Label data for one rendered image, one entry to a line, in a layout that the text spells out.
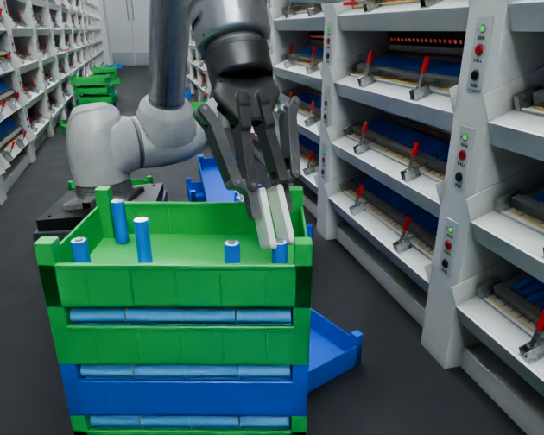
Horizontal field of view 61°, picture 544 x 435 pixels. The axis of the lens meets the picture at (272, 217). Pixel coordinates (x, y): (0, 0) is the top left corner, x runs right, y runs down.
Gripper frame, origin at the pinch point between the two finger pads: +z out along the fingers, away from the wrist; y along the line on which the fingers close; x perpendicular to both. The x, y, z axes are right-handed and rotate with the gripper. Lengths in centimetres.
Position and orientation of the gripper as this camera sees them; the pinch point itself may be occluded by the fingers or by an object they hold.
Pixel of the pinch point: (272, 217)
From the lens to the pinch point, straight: 53.7
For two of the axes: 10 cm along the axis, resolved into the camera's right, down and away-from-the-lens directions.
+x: 4.5, -1.0, -8.9
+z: 2.1, 9.8, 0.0
